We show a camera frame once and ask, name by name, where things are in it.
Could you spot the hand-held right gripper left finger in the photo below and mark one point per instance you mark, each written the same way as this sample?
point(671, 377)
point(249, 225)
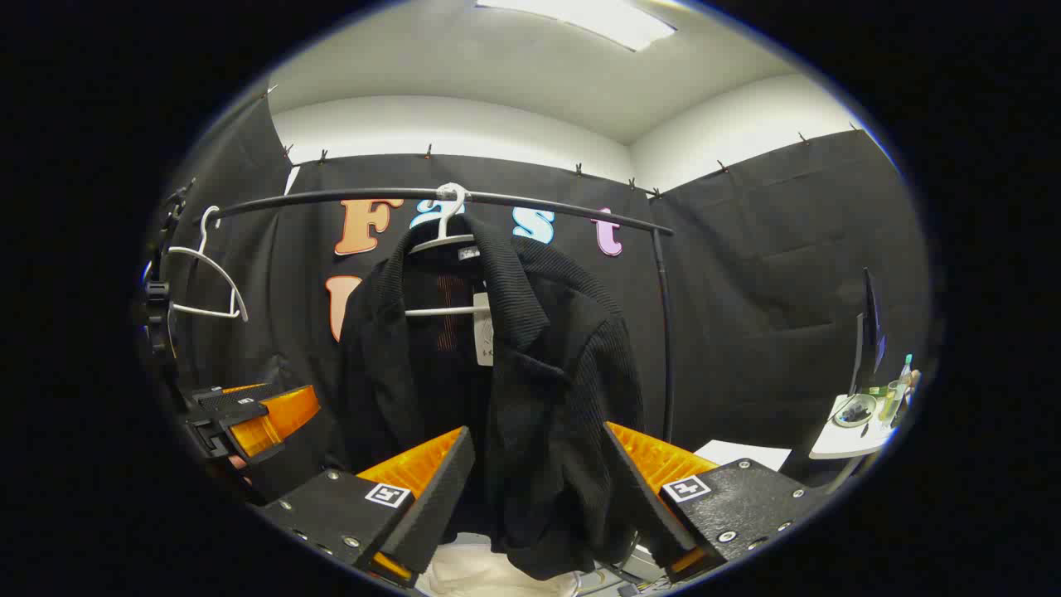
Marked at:
point(439, 506)

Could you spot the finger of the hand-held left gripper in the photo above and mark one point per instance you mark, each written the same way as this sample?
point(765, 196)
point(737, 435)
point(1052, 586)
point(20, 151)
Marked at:
point(273, 419)
point(228, 402)

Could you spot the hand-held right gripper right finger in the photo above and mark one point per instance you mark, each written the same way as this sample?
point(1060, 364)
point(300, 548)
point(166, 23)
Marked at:
point(655, 522)

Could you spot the black ribbed jacket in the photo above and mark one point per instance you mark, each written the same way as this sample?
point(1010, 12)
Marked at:
point(564, 373)

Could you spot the white clothes hanger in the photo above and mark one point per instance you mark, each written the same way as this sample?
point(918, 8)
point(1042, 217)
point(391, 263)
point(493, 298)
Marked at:
point(207, 312)
point(448, 312)

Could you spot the black clothes rack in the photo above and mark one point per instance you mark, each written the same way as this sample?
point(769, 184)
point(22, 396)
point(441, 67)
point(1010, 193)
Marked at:
point(331, 197)

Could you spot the white flat board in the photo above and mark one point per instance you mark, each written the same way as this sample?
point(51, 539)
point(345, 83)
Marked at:
point(746, 454)

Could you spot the small white table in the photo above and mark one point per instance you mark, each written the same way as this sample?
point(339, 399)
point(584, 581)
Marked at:
point(845, 439)

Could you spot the round bowl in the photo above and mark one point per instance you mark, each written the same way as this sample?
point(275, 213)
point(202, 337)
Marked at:
point(854, 412)

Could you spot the black backdrop cloth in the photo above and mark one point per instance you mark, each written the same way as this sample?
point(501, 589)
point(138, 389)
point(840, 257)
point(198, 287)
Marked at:
point(746, 290)

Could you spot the clear plastic bottle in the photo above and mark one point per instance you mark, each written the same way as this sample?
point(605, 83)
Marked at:
point(893, 398)

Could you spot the black monitor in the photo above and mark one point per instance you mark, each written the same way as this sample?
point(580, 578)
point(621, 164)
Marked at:
point(868, 332)

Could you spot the ceiling light panel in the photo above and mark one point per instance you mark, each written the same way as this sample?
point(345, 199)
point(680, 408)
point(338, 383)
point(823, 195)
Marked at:
point(597, 21)

